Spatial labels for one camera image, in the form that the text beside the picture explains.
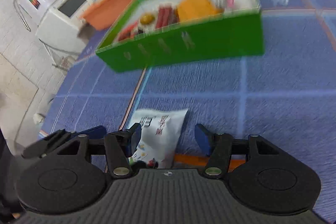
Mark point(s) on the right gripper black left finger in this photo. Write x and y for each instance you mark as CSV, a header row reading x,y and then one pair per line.
x,y
119,147

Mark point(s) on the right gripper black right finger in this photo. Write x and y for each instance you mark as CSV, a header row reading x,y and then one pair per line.
x,y
217,147

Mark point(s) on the white snack bag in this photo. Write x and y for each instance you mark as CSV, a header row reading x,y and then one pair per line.
x,y
160,132

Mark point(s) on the orange yellow snack bag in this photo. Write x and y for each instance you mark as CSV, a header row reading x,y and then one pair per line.
x,y
188,10

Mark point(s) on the red snack packet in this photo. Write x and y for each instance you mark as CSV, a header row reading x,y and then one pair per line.
x,y
149,22

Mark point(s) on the blue plaid tablecloth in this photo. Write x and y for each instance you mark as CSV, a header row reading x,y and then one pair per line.
x,y
286,95

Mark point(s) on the green cardboard box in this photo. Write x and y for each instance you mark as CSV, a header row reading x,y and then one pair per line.
x,y
235,32

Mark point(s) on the orange plastic basin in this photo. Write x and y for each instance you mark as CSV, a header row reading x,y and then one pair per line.
x,y
103,13

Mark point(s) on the white appliance with screen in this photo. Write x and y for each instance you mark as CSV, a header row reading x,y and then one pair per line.
x,y
61,27

